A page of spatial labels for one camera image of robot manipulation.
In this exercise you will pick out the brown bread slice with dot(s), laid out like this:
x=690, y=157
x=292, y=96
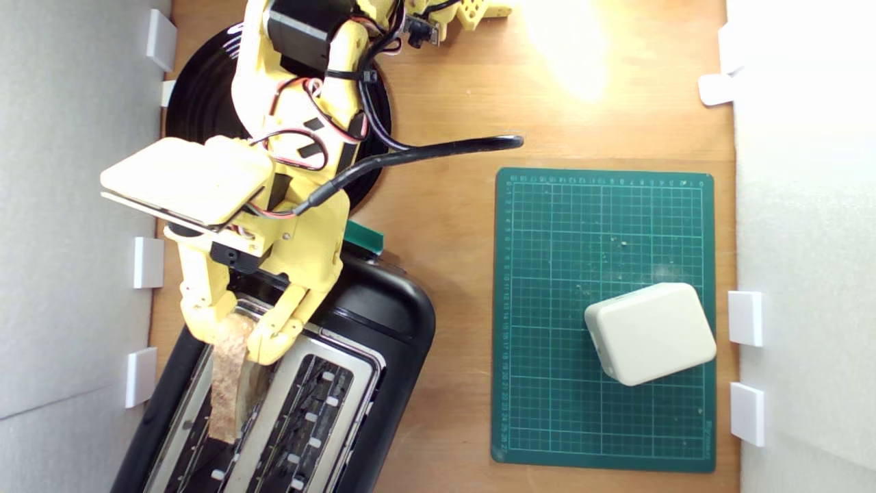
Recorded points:
x=226, y=390

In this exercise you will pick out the yellow bracket with small camera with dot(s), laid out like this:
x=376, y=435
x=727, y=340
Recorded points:
x=479, y=14

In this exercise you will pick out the black two-slot toaster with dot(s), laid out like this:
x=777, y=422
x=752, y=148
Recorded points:
x=383, y=322

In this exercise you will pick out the white wall clip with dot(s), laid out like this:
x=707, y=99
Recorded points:
x=715, y=89
x=746, y=319
x=168, y=92
x=141, y=378
x=747, y=414
x=148, y=263
x=161, y=40

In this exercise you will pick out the green toaster lever knob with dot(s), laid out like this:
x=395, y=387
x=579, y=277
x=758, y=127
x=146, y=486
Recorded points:
x=366, y=238

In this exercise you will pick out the green cutting mat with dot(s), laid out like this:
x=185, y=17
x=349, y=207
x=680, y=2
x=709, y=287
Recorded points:
x=547, y=411

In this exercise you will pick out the yellow wrist camera mount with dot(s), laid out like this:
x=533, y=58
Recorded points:
x=185, y=178

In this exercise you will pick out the black plate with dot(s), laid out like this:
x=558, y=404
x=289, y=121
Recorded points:
x=198, y=103

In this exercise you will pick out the white block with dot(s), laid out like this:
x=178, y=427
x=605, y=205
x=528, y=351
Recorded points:
x=650, y=335

